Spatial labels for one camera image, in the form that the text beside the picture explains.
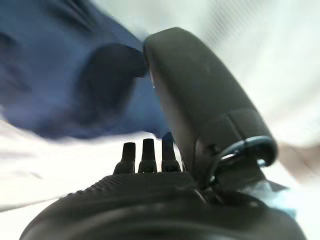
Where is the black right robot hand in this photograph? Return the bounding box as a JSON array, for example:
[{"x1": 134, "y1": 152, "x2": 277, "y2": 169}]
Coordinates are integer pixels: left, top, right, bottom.
[{"x1": 19, "y1": 26, "x2": 308, "y2": 240}]

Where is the blue garment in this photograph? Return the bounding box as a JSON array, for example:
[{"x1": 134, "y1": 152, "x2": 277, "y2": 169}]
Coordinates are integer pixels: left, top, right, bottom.
[{"x1": 0, "y1": 0, "x2": 173, "y2": 141}]

